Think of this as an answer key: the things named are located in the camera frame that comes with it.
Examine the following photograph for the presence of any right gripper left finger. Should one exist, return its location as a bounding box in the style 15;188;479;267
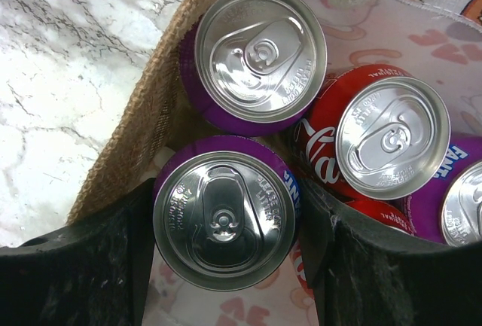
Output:
1;178;154;325

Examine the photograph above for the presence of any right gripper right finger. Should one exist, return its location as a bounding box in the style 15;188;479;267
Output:
299;179;481;325

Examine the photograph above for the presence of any red can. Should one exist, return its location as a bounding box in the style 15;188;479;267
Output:
345;199;415;236
289;64;451;200

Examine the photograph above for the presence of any purple can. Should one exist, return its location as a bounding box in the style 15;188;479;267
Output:
178;0;328;136
153;135;300;291
395;133;481;247

